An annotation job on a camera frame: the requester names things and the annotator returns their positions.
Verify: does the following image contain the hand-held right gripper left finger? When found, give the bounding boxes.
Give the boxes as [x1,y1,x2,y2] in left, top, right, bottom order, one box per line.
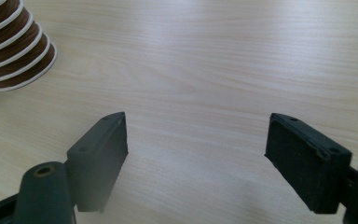
[65,111,129,214]

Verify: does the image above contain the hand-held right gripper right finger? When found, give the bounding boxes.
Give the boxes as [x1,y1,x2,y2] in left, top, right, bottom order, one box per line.
[264,112,353,215]

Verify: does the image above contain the stack of brown paper cups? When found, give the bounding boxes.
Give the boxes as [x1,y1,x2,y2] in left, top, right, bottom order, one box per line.
[0,0,58,92]

